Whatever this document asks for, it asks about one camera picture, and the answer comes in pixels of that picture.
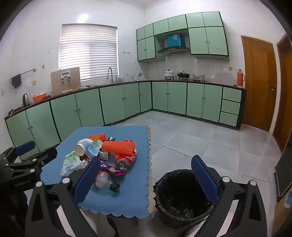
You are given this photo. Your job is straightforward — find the dark towel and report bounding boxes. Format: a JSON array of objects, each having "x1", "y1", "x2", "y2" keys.
[{"x1": 11, "y1": 74, "x2": 22, "y2": 89}]

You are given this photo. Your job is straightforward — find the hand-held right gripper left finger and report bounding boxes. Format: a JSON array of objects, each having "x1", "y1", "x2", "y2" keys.
[{"x1": 25, "y1": 156, "x2": 102, "y2": 237}]

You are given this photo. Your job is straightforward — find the clear plastic bottle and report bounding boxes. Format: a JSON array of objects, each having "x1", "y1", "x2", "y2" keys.
[{"x1": 95, "y1": 170, "x2": 120, "y2": 193}]

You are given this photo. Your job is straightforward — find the range hood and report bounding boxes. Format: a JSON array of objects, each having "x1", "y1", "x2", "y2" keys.
[{"x1": 157, "y1": 34, "x2": 191, "y2": 56}]

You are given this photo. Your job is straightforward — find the orange foam net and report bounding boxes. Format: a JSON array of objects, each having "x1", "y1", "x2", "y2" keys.
[
  {"x1": 89, "y1": 134, "x2": 107, "y2": 143},
  {"x1": 101, "y1": 141, "x2": 135, "y2": 158}
]

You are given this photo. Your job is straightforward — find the white plastic wrapper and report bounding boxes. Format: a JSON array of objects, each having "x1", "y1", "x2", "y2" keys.
[{"x1": 60, "y1": 152, "x2": 81, "y2": 176}]

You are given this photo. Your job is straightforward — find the cardboard box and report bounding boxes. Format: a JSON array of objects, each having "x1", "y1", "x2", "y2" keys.
[{"x1": 272, "y1": 189, "x2": 292, "y2": 237}]

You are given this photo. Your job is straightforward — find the black-lined trash bin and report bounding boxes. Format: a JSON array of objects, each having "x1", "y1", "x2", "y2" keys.
[{"x1": 153, "y1": 169, "x2": 219, "y2": 229}]

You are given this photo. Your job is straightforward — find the green wall cabinets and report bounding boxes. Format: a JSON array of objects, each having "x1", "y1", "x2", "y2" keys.
[{"x1": 136, "y1": 11, "x2": 230, "y2": 63}]

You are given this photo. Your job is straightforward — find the pale blue wrapper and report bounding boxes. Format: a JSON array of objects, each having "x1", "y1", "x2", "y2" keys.
[{"x1": 87, "y1": 139, "x2": 103, "y2": 158}]

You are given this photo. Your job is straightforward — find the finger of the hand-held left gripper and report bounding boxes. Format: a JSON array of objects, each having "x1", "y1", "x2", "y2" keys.
[
  {"x1": 6, "y1": 148, "x2": 58, "y2": 174},
  {"x1": 0, "y1": 141, "x2": 36, "y2": 164}
]

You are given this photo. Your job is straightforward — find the red thermos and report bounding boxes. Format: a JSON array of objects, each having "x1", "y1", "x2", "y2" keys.
[{"x1": 237, "y1": 69, "x2": 245, "y2": 88}]

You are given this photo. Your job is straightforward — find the white window blind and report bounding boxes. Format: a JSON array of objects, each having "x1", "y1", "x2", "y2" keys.
[{"x1": 59, "y1": 24, "x2": 119, "y2": 81}]

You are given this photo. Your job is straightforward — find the wooden cutting board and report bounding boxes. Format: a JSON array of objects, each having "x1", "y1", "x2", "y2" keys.
[{"x1": 51, "y1": 67, "x2": 81, "y2": 95}]

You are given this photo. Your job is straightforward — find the steel towel rail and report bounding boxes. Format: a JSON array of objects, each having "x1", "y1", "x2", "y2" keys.
[{"x1": 9, "y1": 68, "x2": 37, "y2": 81}]

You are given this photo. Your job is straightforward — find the green base cabinets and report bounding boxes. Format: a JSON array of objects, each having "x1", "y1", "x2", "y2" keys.
[{"x1": 4, "y1": 80, "x2": 247, "y2": 160}]

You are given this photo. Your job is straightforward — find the white paper cup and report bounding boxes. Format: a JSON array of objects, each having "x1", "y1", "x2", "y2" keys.
[{"x1": 74, "y1": 138, "x2": 95, "y2": 156}]

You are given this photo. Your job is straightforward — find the black framed panel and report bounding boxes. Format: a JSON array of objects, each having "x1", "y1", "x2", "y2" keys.
[{"x1": 275, "y1": 146, "x2": 292, "y2": 201}]

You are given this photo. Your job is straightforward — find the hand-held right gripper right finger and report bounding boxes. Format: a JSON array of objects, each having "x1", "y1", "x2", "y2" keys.
[{"x1": 180, "y1": 155, "x2": 268, "y2": 237}]

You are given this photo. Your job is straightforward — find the red drink can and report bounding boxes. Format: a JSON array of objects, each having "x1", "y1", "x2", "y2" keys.
[{"x1": 114, "y1": 139, "x2": 137, "y2": 171}]

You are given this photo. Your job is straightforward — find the beige table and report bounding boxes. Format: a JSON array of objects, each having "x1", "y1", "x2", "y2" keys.
[{"x1": 146, "y1": 126, "x2": 155, "y2": 213}]

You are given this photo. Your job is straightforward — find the wooden door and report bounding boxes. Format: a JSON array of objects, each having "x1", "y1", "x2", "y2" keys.
[
  {"x1": 241, "y1": 35, "x2": 277, "y2": 132},
  {"x1": 272, "y1": 34, "x2": 292, "y2": 153}
]

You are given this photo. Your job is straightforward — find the blue snack packet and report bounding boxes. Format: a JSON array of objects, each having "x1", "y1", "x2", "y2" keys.
[{"x1": 98, "y1": 161, "x2": 126, "y2": 177}]

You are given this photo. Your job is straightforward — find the blue scalloped table mat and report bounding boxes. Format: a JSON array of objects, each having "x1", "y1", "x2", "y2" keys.
[{"x1": 41, "y1": 126, "x2": 153, "y2": 219}]

